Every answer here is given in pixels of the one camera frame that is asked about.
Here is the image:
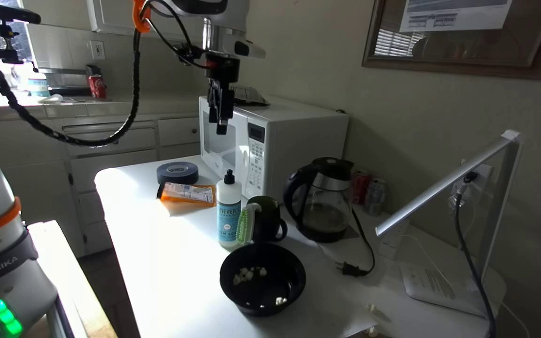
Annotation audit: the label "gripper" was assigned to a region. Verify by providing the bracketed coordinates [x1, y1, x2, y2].
[204, 52, 241, 136]

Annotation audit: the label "microwave door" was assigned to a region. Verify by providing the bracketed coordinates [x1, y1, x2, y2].
[199, 96, 248, 189]

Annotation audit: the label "white microwave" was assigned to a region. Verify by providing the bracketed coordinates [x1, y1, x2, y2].
[198, 94, 350, 203]

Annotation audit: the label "white bottle with blue label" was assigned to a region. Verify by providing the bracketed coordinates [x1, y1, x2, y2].
[216, 169, 243, 249]

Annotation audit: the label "clear plastic bottle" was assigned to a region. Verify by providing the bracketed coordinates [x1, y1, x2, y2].
[26, 69, 52, 98]

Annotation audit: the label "dark flat keypad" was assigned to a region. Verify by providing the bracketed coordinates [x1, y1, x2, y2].
[230, 85, 271, 107]

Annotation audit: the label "roll of dark blue tape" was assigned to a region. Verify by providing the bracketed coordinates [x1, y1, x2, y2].
[156, 161, 200, 185]

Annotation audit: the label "orange packet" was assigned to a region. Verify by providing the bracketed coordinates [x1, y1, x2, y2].
[156, 182, 217, 208]

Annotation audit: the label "kitchen cabinet with drawers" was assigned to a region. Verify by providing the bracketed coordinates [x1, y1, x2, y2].
[0, 112, 201, 257]

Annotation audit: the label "green and white brush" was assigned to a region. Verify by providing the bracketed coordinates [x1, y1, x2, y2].
[236, 202, 262, 245]

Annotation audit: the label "dark green mug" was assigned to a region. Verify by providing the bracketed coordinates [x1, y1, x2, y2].
[247, 195, 289, 244]

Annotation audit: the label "red can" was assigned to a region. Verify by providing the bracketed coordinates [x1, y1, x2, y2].
[87, 74, 108, 100]
[351, 169, 373, 205]

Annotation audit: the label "black glass kettle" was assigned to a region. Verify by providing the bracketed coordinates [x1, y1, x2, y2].
[282, 157, 356, 244]

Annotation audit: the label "popcorn pieces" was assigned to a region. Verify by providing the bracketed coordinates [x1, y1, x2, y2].
[232, 266, 269, 285]

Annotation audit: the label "silver can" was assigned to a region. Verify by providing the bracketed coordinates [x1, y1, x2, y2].
[364, 178, 387, 217]

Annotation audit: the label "black bowl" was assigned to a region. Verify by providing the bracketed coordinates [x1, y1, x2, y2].
[219, 242, 307, 318]

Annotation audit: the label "window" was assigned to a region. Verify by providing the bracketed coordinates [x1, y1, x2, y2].
[0, 0, 35, 75]

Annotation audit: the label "white desk lamp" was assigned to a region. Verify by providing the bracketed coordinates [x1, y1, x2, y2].
[374, 130, 526, 318]

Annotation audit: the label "framed picture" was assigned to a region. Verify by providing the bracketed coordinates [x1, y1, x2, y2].
[362, 0, 541, 80]

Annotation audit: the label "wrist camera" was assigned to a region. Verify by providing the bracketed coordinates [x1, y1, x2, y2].
[175, 42, 208, 67]

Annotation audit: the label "white wall cabinet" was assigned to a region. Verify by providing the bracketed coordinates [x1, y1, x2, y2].
[86, 0, 205, 39]

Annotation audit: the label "black kettle cable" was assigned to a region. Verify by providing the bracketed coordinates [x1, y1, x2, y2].
[335, 208, 376, 278]

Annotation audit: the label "camera on mount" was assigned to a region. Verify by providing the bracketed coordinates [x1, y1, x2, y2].
[0, 0, 42, 65]

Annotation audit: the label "white cable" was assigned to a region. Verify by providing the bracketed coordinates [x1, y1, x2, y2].
[500, 300, 533, 338]

